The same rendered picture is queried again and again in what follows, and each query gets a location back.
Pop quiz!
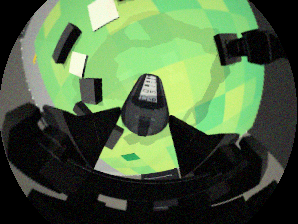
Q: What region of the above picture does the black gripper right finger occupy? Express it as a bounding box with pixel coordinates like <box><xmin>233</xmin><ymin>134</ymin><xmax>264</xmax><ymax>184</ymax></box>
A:
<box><xmin>169</xmin><ymin>115</ymin><xmax>239</xmax><ymax>179</ymax></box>

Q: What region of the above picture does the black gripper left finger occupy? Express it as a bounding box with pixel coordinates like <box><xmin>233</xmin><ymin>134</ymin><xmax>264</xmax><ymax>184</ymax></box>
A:
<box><xmin>43</xmin><ymin>104</ymin><xmax>121</xmax><ymax>169</ymax></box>

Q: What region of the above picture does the small green flat block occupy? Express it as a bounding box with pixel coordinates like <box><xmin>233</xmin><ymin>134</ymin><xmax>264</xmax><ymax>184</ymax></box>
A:
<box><xmin>121</xmin><ymin>153</ymin><xmax>138</xmax><ymax>161</ymax></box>

